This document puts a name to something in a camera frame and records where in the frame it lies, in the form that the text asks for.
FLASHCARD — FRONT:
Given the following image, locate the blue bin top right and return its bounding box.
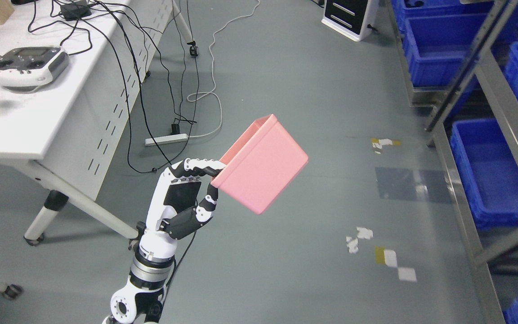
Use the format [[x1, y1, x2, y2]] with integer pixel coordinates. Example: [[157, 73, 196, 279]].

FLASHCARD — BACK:
[[393, 0, 493, 87]]

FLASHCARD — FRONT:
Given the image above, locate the black cables bundle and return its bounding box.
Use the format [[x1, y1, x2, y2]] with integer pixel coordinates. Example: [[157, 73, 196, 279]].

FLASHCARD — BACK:
[[27, 0, 201, 174]]

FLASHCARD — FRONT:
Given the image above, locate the white power strip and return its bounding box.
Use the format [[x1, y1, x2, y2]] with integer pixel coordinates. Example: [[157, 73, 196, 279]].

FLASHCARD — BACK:
[[144, 133, 189, 146]]

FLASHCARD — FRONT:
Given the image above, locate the blue bin middle right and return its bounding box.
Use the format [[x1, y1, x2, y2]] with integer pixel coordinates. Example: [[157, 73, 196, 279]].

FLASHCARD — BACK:
[[450, 118, 518, 230]]

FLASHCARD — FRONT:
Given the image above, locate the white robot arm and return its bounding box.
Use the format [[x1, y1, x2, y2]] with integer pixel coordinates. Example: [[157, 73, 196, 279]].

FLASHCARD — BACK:
[[103, 159, 225, 324]]

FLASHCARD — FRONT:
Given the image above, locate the black power adapter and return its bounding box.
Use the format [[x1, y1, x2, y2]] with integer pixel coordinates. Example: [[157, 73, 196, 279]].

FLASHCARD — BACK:
[[59, 0, 92, 21]]

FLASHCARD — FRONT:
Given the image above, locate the grey metal shelf frame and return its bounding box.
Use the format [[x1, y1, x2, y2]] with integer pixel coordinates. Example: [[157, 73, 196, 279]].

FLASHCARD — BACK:
[[386, 0, 518, 324]]

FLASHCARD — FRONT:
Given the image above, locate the white black cabinet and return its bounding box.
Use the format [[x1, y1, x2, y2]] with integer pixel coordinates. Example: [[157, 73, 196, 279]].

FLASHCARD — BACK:
[[322, 0, 380, 42]]

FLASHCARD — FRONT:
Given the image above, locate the pink plastic storage box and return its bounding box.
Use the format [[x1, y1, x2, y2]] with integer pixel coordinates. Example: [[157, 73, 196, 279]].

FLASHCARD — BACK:
[[211, 113, 308, 215]]

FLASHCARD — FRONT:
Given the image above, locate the white cable on floor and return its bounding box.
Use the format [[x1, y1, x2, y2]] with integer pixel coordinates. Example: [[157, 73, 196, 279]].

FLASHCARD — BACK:
[[186, 0, 261, 138]]

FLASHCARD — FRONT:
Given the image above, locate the white office table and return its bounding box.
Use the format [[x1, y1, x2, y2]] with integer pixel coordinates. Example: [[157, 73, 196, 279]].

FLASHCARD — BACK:
[[0, 0, 183, 245]]

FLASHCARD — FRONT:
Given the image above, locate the grey remote controller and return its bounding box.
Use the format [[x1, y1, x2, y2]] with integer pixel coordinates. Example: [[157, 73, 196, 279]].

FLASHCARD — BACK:
[[0, 46, 70, 93]]

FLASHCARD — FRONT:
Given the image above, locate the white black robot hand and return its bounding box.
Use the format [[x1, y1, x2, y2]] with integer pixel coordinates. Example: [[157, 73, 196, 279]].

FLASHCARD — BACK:
[[138, 158, 226, 262]]

